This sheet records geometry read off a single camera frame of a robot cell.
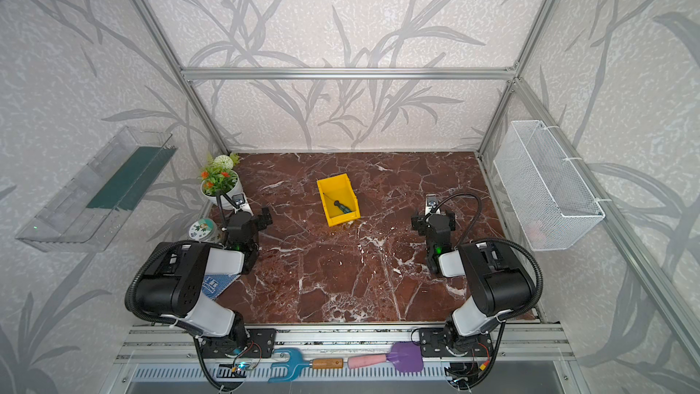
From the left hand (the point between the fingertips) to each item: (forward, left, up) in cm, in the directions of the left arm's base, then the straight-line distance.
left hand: (249, 206), depth 93 cm
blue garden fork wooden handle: (-44, -22, -7) cm, 50 cm away
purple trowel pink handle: (-43, -51, -7) cm, 67 cm away
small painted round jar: (-9, +12, 0) cm, 15 cm away
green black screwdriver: (+3, -32, -6) cm, 33 cm away
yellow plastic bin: (+13, -29, -7) cm, 33 cm away
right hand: (0, -64, 0) cm, 64 cm away
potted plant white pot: (+7, +9, +7) cm, 13 cm away
